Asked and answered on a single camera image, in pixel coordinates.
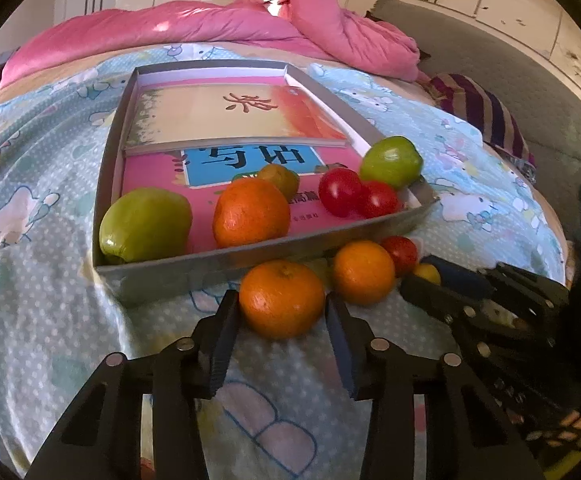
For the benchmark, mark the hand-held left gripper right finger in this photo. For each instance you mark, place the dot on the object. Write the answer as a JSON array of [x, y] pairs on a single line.
[[343, 345]]

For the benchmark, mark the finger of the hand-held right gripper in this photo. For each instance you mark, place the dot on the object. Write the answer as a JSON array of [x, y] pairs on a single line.
[[465, 280], [430, 300]]

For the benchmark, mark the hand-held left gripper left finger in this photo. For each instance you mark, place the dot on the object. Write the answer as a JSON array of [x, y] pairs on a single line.
[[223, 345]]

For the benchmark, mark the small yellow-brown jujube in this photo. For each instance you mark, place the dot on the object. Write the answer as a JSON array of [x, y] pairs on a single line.
[[279, 180], [426, 274]]

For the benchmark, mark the red tomato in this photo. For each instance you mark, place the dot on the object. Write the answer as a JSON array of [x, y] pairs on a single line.
[[378, 199], [399, 254], [339, 191]]

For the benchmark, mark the orange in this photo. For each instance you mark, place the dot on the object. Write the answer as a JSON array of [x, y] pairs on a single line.
[[251, 212], [363, 272], [281, 299]]

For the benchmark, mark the grey cardboard box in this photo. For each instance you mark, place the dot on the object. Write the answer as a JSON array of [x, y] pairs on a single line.
[[170, 275]]

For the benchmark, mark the round green fruit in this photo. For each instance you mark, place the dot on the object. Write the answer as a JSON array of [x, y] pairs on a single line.
[[391, 161]]

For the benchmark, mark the large oval green fruit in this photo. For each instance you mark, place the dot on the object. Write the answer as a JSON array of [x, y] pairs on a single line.
[[145, 225]]

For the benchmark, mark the striped pillow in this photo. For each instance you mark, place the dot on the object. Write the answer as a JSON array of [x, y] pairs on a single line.
[[485, 110]]

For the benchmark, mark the pink book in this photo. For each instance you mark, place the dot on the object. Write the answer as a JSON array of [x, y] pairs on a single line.
[[155, 175]]

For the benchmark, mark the grey headboard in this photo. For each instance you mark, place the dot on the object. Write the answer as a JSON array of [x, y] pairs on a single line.
[[545, 110]]

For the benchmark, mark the cartoon cat printed bedsheet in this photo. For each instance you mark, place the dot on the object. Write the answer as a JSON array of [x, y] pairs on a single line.
[[35, 285]]

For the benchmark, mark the beige book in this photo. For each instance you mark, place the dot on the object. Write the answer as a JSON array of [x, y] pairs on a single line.
[[220, 120]]

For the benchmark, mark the pink duvet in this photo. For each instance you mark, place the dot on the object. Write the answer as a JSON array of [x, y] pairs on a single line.
[[170, 25]]

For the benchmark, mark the floral wall mural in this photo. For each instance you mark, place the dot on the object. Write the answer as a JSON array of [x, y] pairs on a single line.
[[520, 5]]

